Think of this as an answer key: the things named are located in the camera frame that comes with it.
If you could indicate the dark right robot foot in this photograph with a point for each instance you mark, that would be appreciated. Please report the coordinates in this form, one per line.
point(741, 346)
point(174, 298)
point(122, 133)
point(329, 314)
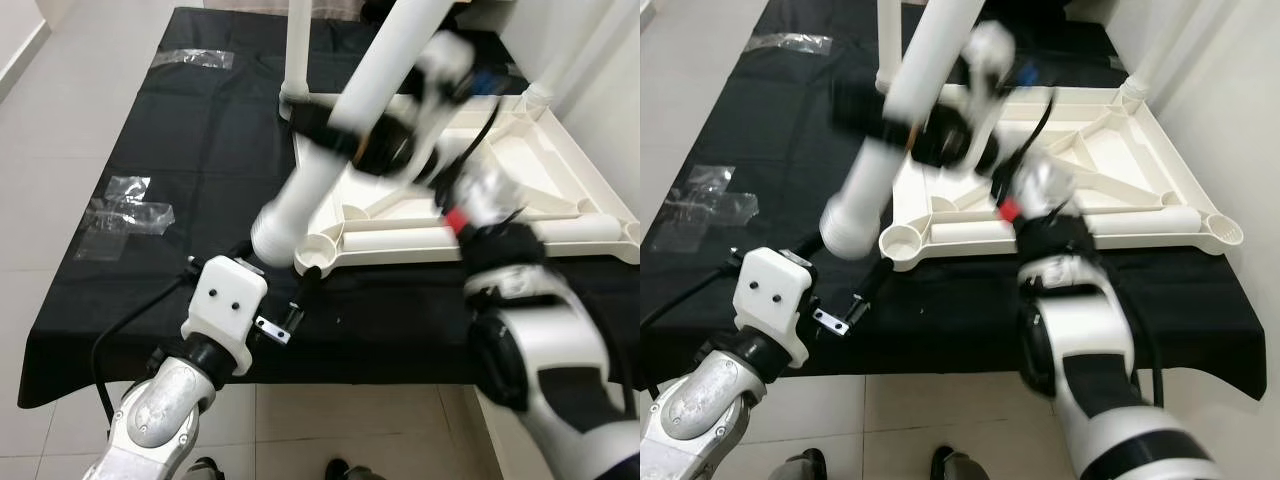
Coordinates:
point(958, 465)
point(355, 471)

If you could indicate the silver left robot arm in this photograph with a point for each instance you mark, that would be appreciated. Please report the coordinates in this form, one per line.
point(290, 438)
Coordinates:
point(160, 410)
point(710, 410)

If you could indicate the clear tape strip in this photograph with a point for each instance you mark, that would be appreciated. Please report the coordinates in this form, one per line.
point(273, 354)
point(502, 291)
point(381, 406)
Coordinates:
point(195, 58)
point(790, 44)

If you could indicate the white plastic table top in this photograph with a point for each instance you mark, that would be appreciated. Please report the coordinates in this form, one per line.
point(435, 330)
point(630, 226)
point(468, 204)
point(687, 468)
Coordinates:
point(1130, 150)
point(540, 150)

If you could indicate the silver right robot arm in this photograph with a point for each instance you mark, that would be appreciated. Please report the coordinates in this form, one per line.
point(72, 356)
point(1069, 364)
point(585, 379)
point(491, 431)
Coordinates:
point(1090, 340)
point(550, 350)

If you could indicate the clear tape cross patch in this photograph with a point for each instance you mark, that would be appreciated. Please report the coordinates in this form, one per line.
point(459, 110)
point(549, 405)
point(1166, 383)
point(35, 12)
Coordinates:
point(705, 205)
point(125, 215)

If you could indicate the dark robot foot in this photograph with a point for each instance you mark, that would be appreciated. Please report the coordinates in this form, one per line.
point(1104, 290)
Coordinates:
point(805, 466)
point(958, 465)
point(205, 470)
point(355, 471)

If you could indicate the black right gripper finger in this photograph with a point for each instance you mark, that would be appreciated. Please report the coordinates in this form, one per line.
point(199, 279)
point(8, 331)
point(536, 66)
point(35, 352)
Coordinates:
point(865, 110)
point(320, 125)

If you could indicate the dark left robot foot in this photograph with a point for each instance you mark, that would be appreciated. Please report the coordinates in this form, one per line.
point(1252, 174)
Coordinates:
point(205, 470)
point(805, 466)

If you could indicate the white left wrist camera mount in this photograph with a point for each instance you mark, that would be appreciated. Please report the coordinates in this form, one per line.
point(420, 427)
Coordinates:
point(225, 300)
point(772, 290)

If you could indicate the black tablecloth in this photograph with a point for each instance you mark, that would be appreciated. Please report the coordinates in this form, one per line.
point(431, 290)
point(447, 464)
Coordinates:
point(750, 180)
point(150, 300)

